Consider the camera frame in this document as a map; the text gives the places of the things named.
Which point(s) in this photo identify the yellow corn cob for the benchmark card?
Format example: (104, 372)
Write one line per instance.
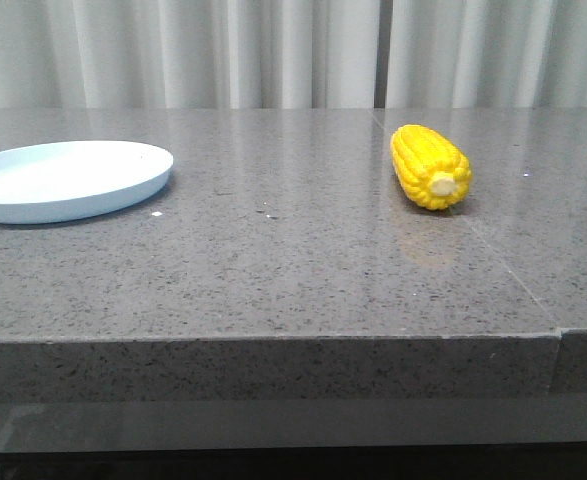
(433, 172)

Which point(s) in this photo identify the light blue round plate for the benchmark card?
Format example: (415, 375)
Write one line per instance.
(66, 181)

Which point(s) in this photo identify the white pleated curtain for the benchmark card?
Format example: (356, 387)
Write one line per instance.
(293, 54)

